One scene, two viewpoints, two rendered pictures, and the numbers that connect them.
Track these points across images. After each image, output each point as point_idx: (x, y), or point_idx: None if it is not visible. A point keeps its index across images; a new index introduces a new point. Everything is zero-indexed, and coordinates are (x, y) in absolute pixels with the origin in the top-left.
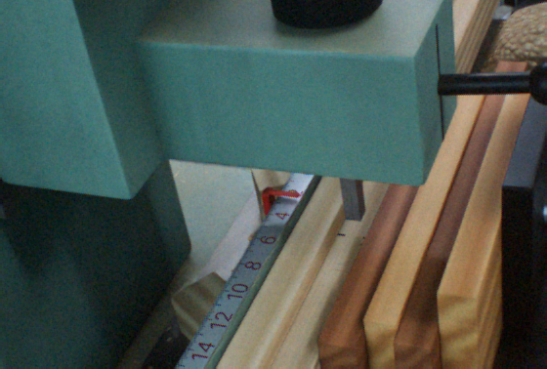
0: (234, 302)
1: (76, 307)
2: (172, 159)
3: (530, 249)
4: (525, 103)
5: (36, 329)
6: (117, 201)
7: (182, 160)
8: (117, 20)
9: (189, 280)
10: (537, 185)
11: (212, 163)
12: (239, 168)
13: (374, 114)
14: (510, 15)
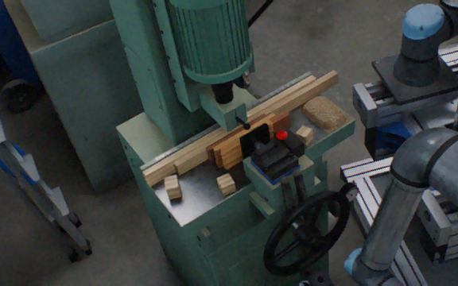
0: (199, 135)
1: (192, 121)
2: (334, 55)
3: (243, 149)
4: (268, 124)
5: (181, 122)
6: None
7: (337, 57)
8: (194, 86)
9: None
10: (246, 140)
11: (347, 63)
12: (356, 71)
13: (221, 118)
14: (370, 83)
